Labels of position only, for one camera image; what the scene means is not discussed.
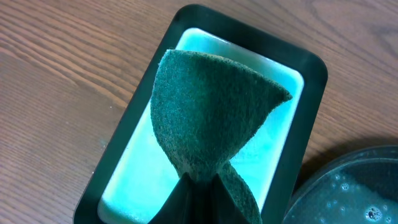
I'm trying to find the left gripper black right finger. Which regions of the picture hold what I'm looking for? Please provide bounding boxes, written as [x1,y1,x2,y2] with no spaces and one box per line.
[210,174,249,224]

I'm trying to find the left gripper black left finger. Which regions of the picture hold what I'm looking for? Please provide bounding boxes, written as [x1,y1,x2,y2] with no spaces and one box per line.
[149,173,202,224]

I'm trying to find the green scrub sponge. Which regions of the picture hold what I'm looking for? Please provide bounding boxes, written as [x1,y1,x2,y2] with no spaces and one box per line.
[150,49,291,223]

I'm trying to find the rectangular green tray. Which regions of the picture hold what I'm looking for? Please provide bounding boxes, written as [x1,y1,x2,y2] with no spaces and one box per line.
[73,4,328,224]

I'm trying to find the round dark teal tray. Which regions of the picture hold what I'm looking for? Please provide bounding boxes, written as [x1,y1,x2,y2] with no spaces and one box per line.
[283,146,397,224]

